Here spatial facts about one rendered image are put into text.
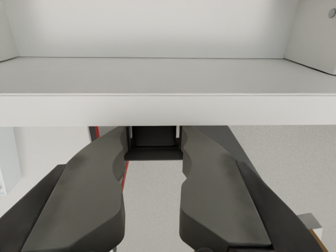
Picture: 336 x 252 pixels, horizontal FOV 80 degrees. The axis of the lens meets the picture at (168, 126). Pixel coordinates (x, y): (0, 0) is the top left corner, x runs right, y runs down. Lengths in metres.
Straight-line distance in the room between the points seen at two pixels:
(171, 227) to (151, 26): 1.69
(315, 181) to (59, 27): 1.75
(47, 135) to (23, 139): 0.04
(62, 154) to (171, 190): 1.19
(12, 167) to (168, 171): 1.08
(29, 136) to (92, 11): 0.22
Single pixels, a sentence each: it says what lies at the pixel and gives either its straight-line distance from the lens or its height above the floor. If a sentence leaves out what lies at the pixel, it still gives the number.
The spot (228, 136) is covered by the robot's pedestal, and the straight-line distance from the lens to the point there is 0.90.
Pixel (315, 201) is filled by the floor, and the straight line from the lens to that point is 1.97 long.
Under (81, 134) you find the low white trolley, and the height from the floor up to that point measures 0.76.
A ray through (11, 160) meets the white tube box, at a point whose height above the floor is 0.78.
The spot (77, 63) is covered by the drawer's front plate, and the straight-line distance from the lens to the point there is 0.17.
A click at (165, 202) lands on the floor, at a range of 1.56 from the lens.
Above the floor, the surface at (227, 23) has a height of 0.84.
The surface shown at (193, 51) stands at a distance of 0.19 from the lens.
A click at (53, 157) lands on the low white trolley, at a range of 0.36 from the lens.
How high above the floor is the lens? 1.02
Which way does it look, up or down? 61 degrees down
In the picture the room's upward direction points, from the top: 175 degrees clockwise
